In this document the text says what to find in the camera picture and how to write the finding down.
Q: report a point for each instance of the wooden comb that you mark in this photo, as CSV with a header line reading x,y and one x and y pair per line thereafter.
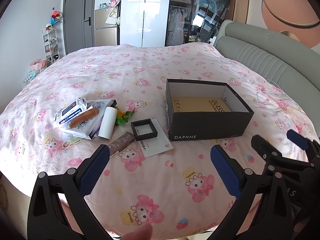
x,y
81,118

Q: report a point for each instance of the cream hanging bag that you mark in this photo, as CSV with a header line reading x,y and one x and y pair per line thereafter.
x,y
112,17

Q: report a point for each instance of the round wall decoration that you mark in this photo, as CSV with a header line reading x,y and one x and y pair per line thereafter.
x,y
282,7

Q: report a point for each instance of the glass door wardrobe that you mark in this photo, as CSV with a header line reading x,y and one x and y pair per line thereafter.
x,y
182,12

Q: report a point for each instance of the pink bouquet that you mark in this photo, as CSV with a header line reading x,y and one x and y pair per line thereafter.
x,y
38,63

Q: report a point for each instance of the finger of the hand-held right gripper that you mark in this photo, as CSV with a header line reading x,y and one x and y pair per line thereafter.
x,y
297,138
267,150

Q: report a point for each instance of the pink printed blanket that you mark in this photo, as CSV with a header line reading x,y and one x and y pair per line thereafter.
x,y
150,80

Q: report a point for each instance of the yellow flat packet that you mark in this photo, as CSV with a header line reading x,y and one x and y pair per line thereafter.
x,y
195,103

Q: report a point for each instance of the black square frame box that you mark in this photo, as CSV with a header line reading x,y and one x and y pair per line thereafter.
x,y
147,137

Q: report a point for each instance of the green yellow snack wrapper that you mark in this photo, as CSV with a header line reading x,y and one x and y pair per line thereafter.
x,y
123,120

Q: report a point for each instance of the person's left hand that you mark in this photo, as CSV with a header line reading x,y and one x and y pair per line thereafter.
x,y
140,233

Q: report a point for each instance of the white blue wet wipes pack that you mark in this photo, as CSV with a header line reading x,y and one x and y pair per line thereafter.
x,y
67,111

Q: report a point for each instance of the grey door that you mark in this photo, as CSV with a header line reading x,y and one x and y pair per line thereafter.
x,y
77,20

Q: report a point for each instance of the white envelope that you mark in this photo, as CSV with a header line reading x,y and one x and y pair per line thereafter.
x,y
157,147

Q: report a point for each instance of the black shoe box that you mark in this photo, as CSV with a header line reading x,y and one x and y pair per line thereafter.
x,y
207,127

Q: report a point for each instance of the brown bar packet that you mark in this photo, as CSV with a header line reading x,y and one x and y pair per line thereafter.
x,y
121,143

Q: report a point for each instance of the beige cabinet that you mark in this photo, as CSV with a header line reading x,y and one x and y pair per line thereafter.
x,y
105,35

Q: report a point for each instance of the pink plush toy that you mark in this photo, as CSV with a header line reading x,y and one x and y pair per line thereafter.
x,y
113,2

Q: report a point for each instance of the black skateboard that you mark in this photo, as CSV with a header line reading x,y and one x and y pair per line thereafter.
x,y
221,10

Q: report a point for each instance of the purple black flat box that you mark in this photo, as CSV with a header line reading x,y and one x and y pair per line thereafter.
x,y
100,105

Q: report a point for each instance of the white wardrobe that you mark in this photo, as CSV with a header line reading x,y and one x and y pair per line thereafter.
x,y
140,12

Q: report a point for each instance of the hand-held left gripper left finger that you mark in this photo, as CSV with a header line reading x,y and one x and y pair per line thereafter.
x,y
95,170

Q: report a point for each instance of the white paper roll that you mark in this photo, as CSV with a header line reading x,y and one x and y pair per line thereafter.
x,y
107,122

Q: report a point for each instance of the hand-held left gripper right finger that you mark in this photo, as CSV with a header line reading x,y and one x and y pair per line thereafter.
x,y
225,172

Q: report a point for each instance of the white shelf rack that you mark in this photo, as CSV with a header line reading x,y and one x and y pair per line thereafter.
x,y
51,45

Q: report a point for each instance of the grey upholstered bed headboard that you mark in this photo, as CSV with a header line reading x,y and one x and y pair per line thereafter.
x,y
262,55

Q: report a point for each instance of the small yellow picture card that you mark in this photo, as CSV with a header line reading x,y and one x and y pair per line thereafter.
x,y
72,143

